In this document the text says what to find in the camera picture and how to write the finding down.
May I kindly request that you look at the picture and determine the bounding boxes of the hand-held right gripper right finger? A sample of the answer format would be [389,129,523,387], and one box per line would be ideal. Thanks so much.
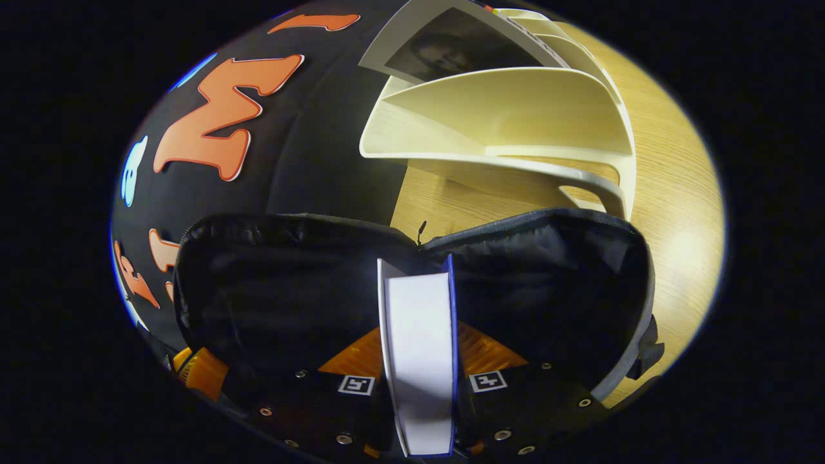
[454,321,604,460]

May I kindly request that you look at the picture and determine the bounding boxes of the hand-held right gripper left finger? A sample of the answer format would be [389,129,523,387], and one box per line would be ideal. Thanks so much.
[232,325,405,462]

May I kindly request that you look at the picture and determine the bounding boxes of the blue-edged white book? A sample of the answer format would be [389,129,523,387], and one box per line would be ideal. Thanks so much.
[376,255,460,459]

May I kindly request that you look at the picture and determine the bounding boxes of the grey schoolbag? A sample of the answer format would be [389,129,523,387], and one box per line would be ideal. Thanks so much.
[172,207,666,414]

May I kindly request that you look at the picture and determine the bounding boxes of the white plastic bookshelf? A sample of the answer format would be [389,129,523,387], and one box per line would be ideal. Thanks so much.
[358,6,639,221]

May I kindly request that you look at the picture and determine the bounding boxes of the black backdrop cloth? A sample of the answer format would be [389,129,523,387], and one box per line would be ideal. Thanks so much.
[110,0,421,363]

